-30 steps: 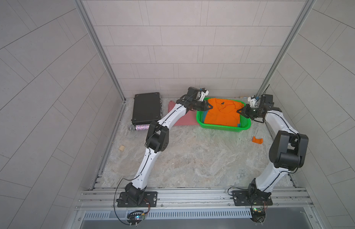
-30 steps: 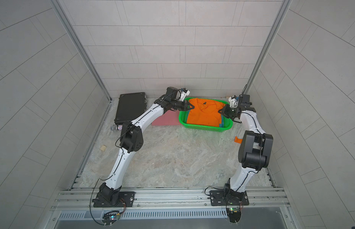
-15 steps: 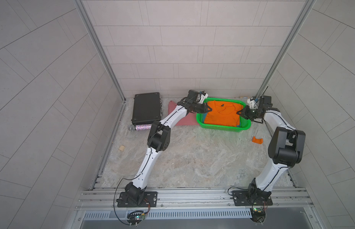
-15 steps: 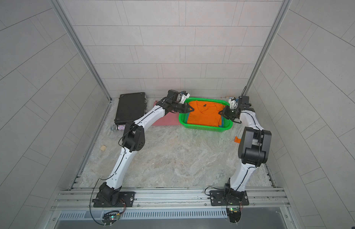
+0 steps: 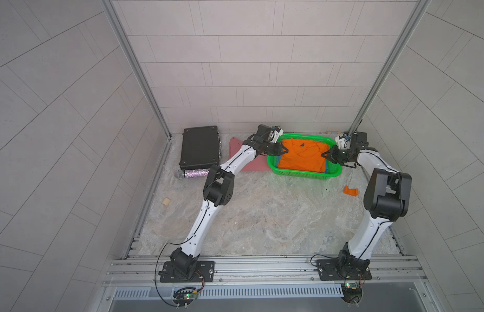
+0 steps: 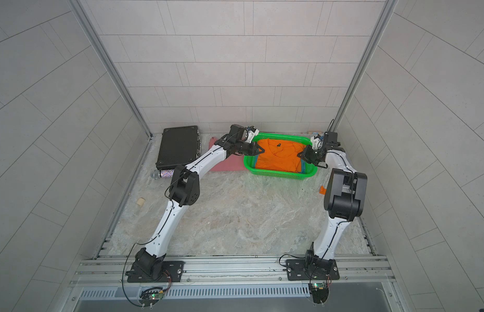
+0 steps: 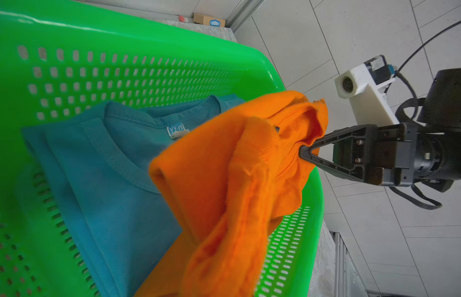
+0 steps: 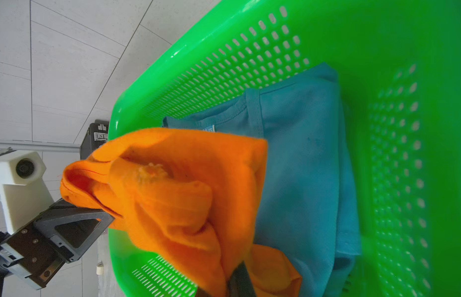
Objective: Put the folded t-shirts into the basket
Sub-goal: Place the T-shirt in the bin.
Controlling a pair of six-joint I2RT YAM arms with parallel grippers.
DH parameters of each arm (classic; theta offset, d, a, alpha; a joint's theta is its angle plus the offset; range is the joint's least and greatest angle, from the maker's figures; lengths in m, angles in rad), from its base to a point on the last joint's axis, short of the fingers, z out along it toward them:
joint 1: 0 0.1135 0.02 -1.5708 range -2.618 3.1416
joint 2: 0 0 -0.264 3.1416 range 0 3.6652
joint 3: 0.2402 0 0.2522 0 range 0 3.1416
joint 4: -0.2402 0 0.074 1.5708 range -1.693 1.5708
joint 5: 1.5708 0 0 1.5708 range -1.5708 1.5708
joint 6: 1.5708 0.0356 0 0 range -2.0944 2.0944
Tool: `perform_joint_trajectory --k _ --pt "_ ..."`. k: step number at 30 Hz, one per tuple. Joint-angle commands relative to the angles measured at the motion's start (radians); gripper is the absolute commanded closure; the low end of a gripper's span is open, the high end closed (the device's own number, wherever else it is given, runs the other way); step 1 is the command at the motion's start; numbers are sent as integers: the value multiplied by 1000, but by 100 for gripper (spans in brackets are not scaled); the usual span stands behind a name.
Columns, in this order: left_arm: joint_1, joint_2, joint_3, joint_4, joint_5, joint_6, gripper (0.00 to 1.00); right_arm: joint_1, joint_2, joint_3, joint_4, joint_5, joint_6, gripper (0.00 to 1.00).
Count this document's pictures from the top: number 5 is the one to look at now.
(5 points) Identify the orange t-shirt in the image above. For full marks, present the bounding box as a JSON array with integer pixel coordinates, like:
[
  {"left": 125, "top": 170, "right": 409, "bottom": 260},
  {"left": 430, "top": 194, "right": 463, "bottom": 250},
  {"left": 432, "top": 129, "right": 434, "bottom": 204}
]
[{"left": 278, "top": 139, "right": 330, "bottom": 173}]

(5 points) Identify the blue t-shirt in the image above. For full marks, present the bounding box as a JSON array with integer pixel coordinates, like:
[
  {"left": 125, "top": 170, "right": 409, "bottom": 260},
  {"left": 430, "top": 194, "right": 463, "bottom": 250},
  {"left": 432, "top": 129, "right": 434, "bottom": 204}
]
[{"left": 275, "top": 157, "right": 329, "bottom": 174}]

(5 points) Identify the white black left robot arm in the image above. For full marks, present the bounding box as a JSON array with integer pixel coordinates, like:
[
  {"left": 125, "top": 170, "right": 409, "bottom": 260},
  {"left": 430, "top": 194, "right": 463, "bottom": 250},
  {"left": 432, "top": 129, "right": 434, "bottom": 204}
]
[{"left": 170, "top": 124, "right": 289, "bottom": 279}]

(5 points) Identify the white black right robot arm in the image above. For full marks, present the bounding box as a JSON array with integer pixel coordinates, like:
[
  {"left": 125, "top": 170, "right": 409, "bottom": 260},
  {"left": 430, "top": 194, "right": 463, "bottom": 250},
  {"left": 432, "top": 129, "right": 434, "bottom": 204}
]
[{"left": 321, "top": 132, "right": 412, "bottom": 278}]

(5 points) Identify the green plastic basket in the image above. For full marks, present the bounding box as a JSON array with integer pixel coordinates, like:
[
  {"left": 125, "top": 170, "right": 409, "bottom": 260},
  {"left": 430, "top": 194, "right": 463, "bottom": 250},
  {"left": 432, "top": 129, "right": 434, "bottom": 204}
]
[{"left": 267, "top": 133, "right": 342, "bottom": 180}]

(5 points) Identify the pink folded t-shirt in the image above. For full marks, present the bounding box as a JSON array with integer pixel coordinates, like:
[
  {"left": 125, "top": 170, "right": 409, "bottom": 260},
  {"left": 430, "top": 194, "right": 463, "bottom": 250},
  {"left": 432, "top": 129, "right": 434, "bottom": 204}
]
[{"left": 228, "top": 136, "right": 270, "bottom": 172}]

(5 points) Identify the small orange plastic piece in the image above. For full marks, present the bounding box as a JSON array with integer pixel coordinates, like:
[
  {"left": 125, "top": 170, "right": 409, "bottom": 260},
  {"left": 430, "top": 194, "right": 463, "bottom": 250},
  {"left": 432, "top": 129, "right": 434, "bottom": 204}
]
[{"left": 343, "top": 186, "right": 360, "bottom": 197}]

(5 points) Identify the black hard case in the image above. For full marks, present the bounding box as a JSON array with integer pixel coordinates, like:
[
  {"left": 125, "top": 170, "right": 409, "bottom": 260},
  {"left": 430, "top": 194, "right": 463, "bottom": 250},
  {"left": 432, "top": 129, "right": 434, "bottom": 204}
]
[{"left": 179, "top": 126, "right": 221, "bottom": 170}]

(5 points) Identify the purple glitter roll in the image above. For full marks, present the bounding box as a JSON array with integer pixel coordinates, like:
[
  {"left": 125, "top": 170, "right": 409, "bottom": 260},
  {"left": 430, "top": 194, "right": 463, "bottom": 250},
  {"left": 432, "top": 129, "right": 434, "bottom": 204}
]
[{"left": 174, "top": 169, "right": 209, "bottom": 179}]

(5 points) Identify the small beige wooden block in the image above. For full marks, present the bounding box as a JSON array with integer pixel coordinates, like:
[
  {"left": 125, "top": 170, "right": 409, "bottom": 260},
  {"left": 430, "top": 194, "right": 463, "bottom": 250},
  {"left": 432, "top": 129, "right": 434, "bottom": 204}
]
[{"left": 162, "top": 198, "right": 171, "bottom": 207}]

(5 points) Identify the right green circuit board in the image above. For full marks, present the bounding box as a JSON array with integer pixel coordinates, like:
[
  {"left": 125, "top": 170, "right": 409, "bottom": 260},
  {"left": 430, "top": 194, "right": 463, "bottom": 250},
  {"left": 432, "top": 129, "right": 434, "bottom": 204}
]
[{"left": 341, "top": 281, "right": 364, "bottom": 305}]

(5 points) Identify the green circuit board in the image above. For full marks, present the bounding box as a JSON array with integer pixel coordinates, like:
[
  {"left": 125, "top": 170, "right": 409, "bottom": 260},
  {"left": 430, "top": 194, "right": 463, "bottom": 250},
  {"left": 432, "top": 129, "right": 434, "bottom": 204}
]
[
  {"left": 341, "top": 281, "right": 364, "bottom": 305},
  {"left": 172, "top": 287, "right": 200, "bottom": 309}
]

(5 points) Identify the white ventilation grille strip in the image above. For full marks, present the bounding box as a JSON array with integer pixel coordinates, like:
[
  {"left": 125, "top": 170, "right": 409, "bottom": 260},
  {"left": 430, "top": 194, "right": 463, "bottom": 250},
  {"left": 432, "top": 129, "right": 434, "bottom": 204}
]
[{"left": 114, "top": 284, "right": 344, "bottom": 300}]

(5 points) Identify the left green circuit board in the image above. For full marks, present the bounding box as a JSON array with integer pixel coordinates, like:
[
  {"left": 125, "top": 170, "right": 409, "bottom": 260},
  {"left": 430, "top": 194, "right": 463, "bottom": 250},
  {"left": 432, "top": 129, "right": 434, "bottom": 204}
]
[{"left": 172, "top": 287, "right": 200, "bottom": 309}]

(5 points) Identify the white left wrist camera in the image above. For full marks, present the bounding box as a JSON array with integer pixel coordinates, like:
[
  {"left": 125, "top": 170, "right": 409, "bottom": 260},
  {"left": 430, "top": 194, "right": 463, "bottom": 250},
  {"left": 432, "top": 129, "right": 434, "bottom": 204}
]
[{"left": 267, "top": 126, "right": 283, "bottom": 143}]

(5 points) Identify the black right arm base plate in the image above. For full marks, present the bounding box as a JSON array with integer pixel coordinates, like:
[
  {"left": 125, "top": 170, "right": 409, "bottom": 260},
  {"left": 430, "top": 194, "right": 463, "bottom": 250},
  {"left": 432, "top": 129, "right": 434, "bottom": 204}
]
[{"left": 317, "top": 259, "right": 372, "bottom": 281}]

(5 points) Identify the right aluminium corner post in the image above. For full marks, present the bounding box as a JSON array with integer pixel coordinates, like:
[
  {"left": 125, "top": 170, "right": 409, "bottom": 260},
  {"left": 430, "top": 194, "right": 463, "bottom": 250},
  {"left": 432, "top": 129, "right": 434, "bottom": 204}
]
[{"left": 346, "top": 0, "right": 431, "bottom": 136}]

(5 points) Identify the aluminium corner post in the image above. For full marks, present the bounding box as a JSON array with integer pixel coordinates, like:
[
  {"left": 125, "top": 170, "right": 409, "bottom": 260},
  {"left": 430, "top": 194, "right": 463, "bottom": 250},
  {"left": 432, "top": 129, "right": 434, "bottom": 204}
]
[
  {"left": 346, "top": 0, "right": 431, "bottom": 136},
  {"left": 100, "top": 0, "right": 172, "bottom": 140}
]

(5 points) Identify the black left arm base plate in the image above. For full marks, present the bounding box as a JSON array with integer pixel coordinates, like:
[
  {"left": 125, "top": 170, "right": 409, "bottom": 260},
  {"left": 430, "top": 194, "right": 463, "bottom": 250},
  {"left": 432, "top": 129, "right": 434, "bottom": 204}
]
[{"left": 157, "top": 261, "right": 215, "bottom": 283}]

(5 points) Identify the aluminium mounting rail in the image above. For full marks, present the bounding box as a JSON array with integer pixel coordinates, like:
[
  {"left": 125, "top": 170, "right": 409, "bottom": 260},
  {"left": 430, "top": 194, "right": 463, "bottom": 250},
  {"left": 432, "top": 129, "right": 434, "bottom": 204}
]
[{"left": 102, "top": 255, "right": 428, "bottom": 287}]

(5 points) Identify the left aluminium corner post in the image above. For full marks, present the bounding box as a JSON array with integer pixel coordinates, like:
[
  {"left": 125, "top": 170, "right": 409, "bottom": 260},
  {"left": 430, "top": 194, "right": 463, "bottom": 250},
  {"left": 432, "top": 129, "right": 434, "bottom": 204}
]
[{"left": 100, "top": 0, "right": 172, "bottom": 140}]

